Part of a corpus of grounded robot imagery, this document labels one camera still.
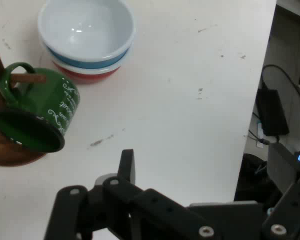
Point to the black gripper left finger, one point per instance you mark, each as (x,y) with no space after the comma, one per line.
(126,170)

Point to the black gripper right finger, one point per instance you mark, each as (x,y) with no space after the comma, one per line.
(292,200)

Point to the green enamel mug white lettering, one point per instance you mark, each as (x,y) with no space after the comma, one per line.
(50,105)

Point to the black power adapter brick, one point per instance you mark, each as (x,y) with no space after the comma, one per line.
(273,112)

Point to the red bowl white rim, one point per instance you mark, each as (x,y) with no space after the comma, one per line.
(90,75)

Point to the dark wooden mug tree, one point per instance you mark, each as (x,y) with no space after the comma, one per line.
(5,155)

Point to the blue bowl white inside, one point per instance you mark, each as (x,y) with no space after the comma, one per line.
(87,27)

